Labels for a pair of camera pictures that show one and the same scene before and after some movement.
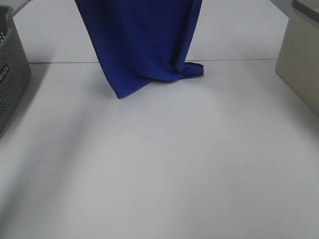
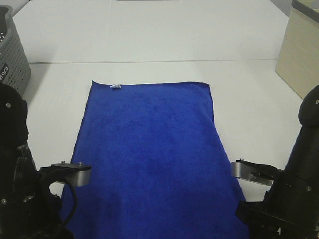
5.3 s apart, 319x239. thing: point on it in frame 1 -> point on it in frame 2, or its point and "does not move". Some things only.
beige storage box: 298,63 does not move
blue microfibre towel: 140,41 -> 160,169
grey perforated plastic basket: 15,69 does not move
